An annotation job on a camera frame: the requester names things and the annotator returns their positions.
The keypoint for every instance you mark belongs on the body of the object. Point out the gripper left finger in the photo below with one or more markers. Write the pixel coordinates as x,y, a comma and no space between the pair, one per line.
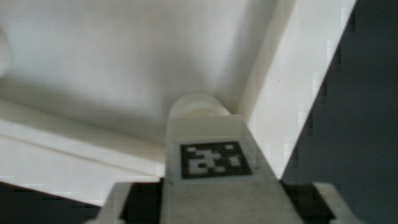
132,205

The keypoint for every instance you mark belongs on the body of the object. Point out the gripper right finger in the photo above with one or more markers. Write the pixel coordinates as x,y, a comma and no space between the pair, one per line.
321,204

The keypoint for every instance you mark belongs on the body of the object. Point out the white table leg with tag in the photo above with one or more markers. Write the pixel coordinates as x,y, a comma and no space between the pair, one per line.
221,187

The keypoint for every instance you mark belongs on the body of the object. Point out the white square tabletop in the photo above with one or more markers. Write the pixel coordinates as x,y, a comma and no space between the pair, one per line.
106,57

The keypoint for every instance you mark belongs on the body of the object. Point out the white U-shaped obstacle fence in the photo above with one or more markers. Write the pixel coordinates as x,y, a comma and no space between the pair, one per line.
68,158

